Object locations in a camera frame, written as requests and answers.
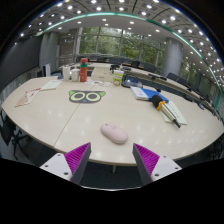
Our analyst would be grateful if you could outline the white paper cup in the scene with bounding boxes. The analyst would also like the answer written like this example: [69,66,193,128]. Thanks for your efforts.
[62,65,72,82]

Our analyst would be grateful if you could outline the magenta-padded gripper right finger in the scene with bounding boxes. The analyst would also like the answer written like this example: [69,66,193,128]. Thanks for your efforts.
[132,143,183,186]

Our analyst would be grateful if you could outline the white leaflet with red header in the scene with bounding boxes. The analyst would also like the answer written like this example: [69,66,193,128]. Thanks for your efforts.
[39,79,64,92]

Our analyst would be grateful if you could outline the round ceiling lights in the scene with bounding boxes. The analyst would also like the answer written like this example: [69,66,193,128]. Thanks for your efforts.
[13,0,224,81]

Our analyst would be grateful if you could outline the white and blue book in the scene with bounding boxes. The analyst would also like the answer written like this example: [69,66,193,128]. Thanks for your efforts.
[129,85,170,103]

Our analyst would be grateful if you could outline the colourful sticker sheet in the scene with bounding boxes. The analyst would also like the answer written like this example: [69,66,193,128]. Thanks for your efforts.
[87,79,111,88]

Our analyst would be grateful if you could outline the white upright panel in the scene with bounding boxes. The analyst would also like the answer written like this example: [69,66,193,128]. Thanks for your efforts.
[41,63,52,78]

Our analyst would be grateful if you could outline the green printed cup with straw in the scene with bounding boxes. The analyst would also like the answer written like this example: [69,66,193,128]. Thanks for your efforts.
[112,69,125,87]

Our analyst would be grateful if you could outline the dark office chairs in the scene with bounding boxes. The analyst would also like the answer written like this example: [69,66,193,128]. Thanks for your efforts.
[75,55,214,101]

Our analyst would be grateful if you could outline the black cat-face mouse pad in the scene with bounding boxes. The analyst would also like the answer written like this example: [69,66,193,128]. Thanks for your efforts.
[68,89,107,105]

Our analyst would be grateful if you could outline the long curved conference table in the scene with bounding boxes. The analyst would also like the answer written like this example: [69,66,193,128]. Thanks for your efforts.
[76,61,214,111]

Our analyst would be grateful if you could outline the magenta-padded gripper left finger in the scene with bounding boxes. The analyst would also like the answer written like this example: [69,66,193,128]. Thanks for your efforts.
[39,142,92,185]

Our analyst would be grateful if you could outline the white lidded mug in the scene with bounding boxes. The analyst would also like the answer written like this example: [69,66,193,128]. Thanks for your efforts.
[70,68,81,83]

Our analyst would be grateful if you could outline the pink computer mouse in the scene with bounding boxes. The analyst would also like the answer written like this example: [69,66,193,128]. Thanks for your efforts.
[100,122,129,145]

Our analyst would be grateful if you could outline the dark conference desk device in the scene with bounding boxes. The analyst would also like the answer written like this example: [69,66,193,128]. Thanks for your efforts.
[121,75,144,89]

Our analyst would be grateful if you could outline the beige cardboard box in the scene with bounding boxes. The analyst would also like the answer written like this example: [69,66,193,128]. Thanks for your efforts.
[90,66,114,83]

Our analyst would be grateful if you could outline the red bottle with green band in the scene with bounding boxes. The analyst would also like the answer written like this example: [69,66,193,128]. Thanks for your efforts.
[79,57,89,83]

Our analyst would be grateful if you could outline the red and white brochure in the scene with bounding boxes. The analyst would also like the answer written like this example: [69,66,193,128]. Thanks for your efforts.
[14,87,42,108]

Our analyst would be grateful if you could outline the white paper booklet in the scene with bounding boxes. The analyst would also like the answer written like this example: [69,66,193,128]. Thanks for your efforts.
[159,99,188,126]

